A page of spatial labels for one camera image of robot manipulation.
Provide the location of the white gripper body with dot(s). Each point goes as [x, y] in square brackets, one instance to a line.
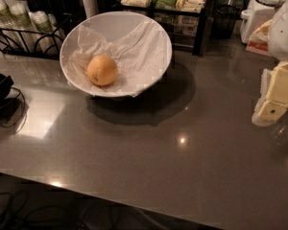
[284, 33]

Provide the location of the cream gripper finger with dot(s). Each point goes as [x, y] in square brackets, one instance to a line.
[271, 107]
[265, 81]

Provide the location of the orange fruit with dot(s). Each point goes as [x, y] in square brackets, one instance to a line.
[102, 70]

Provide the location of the white paper liner in bowl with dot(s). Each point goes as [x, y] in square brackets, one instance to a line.
[140, 58]

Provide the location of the white bowl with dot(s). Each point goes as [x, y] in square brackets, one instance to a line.
[118, 26]

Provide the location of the red white packet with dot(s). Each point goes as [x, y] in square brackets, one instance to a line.
[258, 40]

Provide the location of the white appliance with jar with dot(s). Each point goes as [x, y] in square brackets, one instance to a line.
[257, 13]

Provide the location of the white tall cup stack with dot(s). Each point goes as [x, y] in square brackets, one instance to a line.
[89, 0]

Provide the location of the plastic cup stack right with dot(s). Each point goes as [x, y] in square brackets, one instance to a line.
[41, 21]

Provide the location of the plastic cup stack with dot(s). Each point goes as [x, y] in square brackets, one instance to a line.
[6, 18]
[41, 21]
[20, 16]

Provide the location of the plastic cup stack middle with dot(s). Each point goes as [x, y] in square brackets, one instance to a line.
[20, 16]

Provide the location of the plastic cup stack left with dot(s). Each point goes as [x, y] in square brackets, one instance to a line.
[6, 18]

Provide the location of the black wire cup rack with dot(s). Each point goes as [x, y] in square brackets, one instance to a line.
[35, 44]

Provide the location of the black object with cable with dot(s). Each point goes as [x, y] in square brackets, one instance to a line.
[12, 102]

